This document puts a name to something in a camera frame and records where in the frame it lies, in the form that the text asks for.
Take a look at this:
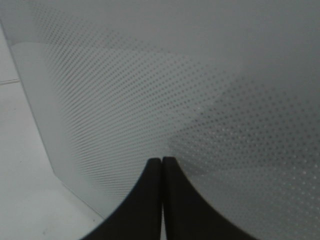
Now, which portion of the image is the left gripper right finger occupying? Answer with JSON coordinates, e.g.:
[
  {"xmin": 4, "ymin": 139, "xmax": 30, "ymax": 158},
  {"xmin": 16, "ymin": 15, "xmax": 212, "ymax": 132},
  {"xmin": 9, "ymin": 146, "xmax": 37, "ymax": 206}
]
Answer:
[{"xmin": 162, "ymin": 156, "xmax": 253, "ymax": 240}]

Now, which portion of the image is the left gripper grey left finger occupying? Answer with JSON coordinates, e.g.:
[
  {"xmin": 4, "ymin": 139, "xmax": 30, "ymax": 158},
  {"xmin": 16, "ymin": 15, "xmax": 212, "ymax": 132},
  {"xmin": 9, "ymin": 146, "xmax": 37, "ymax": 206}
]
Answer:
[{"xmin": 83, "ymin": 158, "xmax": 162, "ymax": 240}]

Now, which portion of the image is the white microwave door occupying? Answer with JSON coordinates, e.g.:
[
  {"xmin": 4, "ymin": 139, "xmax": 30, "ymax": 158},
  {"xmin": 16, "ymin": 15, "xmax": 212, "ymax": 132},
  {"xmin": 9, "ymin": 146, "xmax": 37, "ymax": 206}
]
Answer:
[{"xmin": 0, "ymin": 0, "xmax": 320, "ymax": 240}]

